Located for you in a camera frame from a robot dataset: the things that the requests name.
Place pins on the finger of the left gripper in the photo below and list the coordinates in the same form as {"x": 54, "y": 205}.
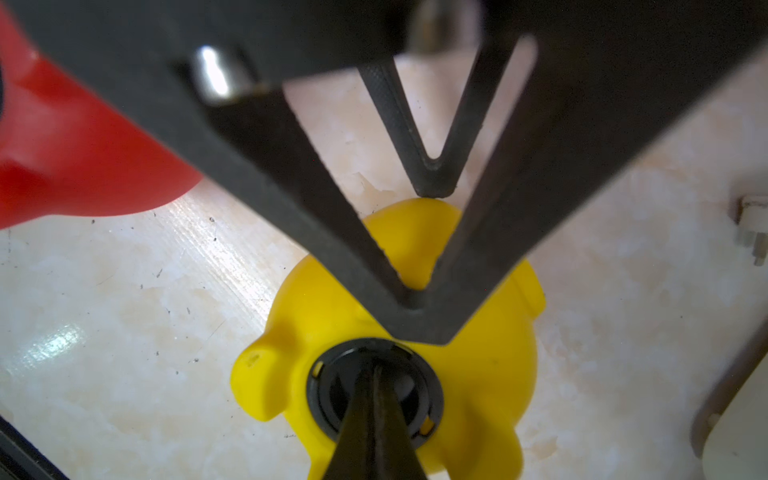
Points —
{"x": 203, "y": 78}
{"x": 437, "y": 177}

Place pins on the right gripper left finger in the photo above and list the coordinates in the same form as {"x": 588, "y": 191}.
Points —
{"x": 352, "y": 457}

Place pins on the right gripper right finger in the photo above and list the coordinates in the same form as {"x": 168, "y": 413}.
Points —
{"x": 393, "y": 454}

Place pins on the yellow piggy bank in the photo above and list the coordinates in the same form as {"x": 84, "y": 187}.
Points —
{"x": 487, "y": 372}

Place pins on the red piggy bank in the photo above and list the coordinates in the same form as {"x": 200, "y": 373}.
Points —
{"x": 66, "y": 152}

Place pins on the black plug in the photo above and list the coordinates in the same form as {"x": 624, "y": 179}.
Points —
{"x": 331, "y": 384}

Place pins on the mint green toaster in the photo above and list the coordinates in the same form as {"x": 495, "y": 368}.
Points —
{"x": 729, "y": 431}

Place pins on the black base frame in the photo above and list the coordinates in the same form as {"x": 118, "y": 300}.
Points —
{"x": 21, "y": 460}

